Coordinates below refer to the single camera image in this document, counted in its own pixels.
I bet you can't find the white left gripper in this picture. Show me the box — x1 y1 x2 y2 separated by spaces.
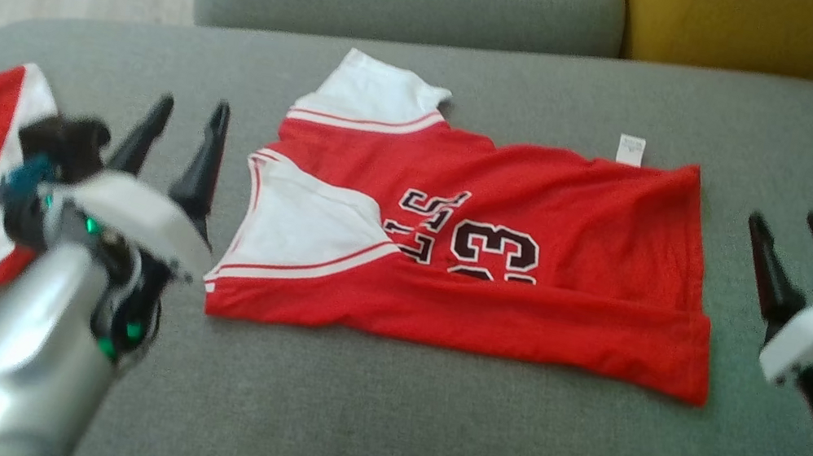
19 73 240 379

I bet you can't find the red white basketball jersey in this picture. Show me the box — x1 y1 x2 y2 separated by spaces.
196 29 757 410

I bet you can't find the large yellow sofa backrest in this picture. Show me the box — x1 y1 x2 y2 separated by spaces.
607 0 813 90

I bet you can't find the large grey sofa seat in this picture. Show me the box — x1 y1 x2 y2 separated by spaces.
0 0 813 456

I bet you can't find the blue left camera cable connector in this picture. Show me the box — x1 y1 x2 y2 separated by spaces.
0 147 62 211

